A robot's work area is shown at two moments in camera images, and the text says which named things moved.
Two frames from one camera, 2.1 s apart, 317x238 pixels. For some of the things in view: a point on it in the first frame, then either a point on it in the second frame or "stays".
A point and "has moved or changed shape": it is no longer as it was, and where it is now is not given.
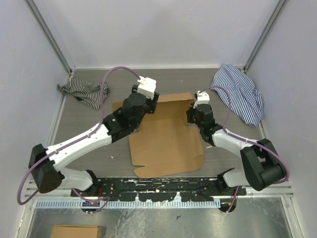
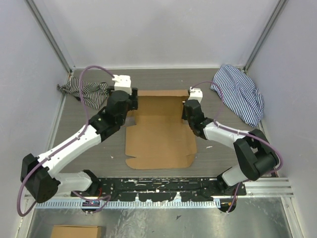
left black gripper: [153, 103] -> [133, 99]
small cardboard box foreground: [76, 231] stays
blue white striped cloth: [247, 102] stays
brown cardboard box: [163, 143] has moved or changed shape
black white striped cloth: [89, 93] stays
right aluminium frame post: [281, 4] stays
